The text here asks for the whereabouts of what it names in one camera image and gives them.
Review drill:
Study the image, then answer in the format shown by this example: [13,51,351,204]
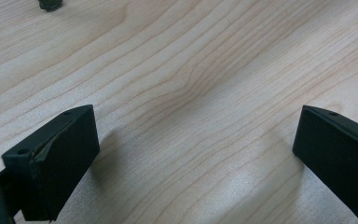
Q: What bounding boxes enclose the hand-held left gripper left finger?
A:
[1,105,101,222]

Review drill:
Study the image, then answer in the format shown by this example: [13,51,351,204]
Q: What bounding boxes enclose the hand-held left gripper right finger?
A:
[292,105,358,223]

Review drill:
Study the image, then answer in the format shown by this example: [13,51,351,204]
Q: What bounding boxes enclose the black desktop shelf riser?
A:
[37,0,63,12]

